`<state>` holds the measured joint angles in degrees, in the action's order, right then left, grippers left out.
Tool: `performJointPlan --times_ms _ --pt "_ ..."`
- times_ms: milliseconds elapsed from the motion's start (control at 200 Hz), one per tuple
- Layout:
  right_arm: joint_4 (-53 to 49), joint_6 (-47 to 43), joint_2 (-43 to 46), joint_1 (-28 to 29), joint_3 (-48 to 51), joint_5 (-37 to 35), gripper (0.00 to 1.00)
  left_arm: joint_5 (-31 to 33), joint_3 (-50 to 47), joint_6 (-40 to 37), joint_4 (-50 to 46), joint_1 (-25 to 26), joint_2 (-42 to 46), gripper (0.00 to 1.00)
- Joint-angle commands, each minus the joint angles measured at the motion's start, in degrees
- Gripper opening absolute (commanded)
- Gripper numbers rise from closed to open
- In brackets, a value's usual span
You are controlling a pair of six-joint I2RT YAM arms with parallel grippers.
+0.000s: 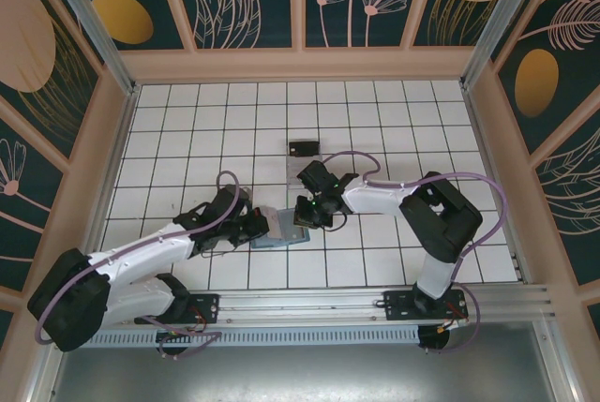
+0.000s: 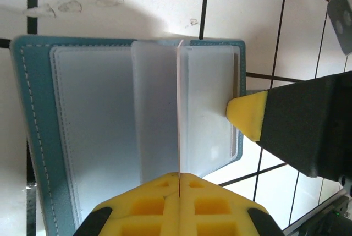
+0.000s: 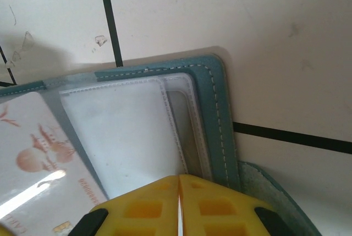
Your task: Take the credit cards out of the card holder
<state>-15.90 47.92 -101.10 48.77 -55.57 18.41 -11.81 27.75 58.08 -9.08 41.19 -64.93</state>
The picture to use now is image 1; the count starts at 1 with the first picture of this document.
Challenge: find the pale pink credit card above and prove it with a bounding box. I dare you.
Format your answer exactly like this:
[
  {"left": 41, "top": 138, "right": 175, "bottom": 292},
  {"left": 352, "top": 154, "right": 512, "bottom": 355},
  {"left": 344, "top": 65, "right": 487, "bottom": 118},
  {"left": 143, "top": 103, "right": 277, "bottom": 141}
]
[{"left": 259, "top": 206, "right": 279, "bottom": 238}]

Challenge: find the black credit card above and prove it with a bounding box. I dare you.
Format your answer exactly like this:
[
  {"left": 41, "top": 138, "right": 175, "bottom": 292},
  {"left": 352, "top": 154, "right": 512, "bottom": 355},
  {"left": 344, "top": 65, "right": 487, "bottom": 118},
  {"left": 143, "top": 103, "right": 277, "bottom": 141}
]
[{"left": 289, "top": 140, "right": 322, "bottom": 158}]

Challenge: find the grey slotted cable duct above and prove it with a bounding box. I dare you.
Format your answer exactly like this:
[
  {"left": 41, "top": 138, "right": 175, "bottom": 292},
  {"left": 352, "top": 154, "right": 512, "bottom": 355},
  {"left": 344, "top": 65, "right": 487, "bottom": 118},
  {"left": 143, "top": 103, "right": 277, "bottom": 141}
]
[{"left": 65, "top": 325, "right": 421, "bottom": 348}]

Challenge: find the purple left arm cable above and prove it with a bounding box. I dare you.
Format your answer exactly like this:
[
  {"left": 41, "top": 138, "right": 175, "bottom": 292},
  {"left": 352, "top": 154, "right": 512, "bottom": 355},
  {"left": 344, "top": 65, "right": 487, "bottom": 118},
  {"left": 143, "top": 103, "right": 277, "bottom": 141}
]
[{"left": 36, "top": 170, "right": 243, "bottom": 360}]

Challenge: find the aluminium frame post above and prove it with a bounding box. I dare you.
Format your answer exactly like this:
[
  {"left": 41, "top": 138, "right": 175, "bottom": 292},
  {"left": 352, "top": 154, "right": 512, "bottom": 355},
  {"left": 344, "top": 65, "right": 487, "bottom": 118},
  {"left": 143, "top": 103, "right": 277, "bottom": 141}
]
[
  {"left": 38, "top": 0, "right": 138, "bottom": 97},
  {"left": 460, "top": 0, "right": 555, "bottom": 92}
]

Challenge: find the blue leather card holder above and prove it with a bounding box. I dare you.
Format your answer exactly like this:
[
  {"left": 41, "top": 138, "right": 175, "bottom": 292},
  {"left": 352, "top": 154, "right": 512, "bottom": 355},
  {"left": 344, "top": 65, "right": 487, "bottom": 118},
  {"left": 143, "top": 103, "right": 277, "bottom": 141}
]
[{"left": 249, "top": 207, "right": 311, "bottom": 250}]

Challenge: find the clear plastic box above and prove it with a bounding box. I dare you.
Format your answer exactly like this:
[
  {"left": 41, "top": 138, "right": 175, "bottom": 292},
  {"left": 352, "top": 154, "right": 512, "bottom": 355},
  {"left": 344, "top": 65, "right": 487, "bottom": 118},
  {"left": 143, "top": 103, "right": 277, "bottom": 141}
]
[{"left": 284, "top": 139, "right": 324, "bottom": 192}]

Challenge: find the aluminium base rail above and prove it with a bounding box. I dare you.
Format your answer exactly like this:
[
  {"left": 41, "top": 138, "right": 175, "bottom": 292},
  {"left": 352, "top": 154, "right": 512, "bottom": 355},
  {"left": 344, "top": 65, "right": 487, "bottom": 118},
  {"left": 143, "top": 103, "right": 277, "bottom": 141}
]
[{"left": 46, "top": 283, "right": 563, "bottom": 328}]

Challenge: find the thin black cable loop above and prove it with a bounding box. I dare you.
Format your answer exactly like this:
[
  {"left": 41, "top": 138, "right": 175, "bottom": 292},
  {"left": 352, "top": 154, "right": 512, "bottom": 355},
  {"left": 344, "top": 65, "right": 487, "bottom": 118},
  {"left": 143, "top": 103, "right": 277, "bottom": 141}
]
[{"left": 320, "top": 212, "right": 349, "bottom": 233}]

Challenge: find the grey sheet metal panel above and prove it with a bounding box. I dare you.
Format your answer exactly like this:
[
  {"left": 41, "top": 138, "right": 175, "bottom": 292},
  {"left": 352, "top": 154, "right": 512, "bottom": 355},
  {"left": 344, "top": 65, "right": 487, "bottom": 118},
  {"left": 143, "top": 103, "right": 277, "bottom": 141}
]
[{"left": 27, "top": 320, "right": 578, "bottom": 402}]

